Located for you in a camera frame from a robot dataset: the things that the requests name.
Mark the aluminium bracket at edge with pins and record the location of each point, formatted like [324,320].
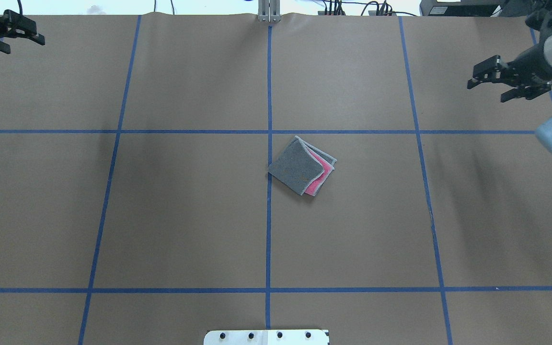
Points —
[269,11]

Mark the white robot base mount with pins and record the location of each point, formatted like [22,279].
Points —
[268,337]

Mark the pink and grey towel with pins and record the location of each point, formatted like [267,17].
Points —
[302,167]

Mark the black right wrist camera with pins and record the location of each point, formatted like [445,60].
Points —
[539,19]

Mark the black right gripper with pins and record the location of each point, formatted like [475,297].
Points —
[531,61]

